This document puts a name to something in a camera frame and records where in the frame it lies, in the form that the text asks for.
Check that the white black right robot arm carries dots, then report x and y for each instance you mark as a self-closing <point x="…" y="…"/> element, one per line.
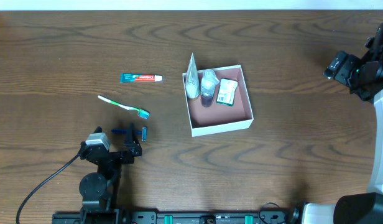
<point x="364" y="78"/>

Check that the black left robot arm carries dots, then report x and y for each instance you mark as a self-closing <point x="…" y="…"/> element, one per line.
<point x="99" y="189"/>

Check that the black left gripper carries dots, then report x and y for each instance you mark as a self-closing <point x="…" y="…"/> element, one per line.
<point x="114" y="155"/>

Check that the green white soap bar box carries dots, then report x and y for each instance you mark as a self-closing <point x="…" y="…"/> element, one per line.
<point x="226" y="92"/>

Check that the white Pantene conditioner tube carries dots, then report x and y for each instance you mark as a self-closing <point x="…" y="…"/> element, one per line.
<point x="192" y="82"/>

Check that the green white toothbrush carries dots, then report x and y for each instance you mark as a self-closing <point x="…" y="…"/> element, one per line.
<point x="140" y="112"/>

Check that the blue disposable razor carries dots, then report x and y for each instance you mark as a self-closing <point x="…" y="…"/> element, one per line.
<point x="142" y="133"/>

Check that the white box pink interior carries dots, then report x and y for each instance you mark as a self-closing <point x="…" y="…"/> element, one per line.
<point x="219" y="118"/>

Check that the clear purple soap pump bottle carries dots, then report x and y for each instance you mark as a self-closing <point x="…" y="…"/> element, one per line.
<point x="209" y="82"/>

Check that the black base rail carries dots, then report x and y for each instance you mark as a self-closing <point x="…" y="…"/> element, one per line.
<point x="268" y="213"/>

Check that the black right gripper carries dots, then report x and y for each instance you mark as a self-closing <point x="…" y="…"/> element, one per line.
<point x="345" y="71"/>

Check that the Colgate toothpaste tube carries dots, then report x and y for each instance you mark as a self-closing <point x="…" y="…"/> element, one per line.
<point x="133" y="77"/>

